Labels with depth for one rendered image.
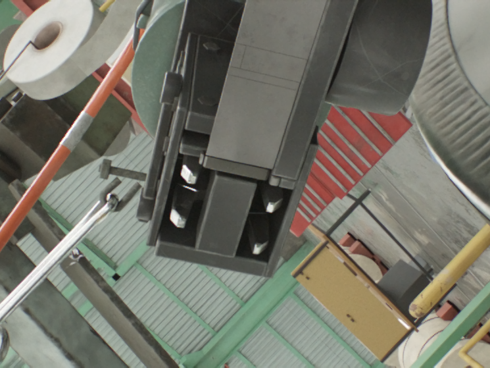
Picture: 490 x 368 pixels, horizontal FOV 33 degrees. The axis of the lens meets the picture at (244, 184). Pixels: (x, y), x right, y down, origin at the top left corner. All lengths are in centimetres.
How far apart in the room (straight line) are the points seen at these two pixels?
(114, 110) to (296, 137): 101
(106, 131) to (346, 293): 919
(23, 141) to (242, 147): 85
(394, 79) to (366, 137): 511
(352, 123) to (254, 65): 509
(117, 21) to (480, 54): 66
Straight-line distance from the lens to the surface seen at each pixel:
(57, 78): 115
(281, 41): 41
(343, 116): 549
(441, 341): 401
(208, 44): 53
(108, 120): 142
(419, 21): 44
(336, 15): 41
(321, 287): 1035
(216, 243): 48
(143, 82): 59
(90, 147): 139
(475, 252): 439
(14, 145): 129
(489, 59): 58
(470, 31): 63
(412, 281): 1096
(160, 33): 58
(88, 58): 115
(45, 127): 129
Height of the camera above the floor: 146
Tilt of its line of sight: 2 degrees down
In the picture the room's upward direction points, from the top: 136 degrees counter-clockwise
